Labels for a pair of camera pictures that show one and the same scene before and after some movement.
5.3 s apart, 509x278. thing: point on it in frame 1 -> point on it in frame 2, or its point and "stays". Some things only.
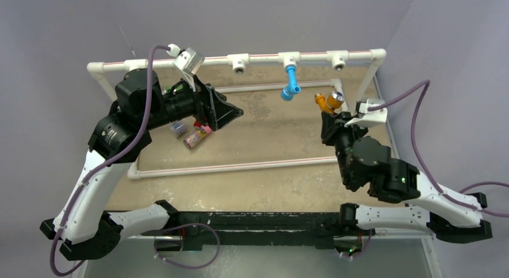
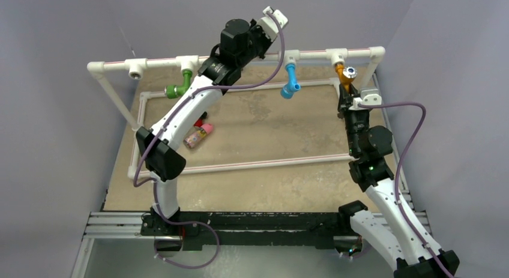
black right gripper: [334, 123] -> [346, 101]
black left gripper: [210, 106] -> [257, 29]
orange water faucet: [333, 101] -> [347, 74]
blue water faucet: [287, 93] stays
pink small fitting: [197, 136] stays
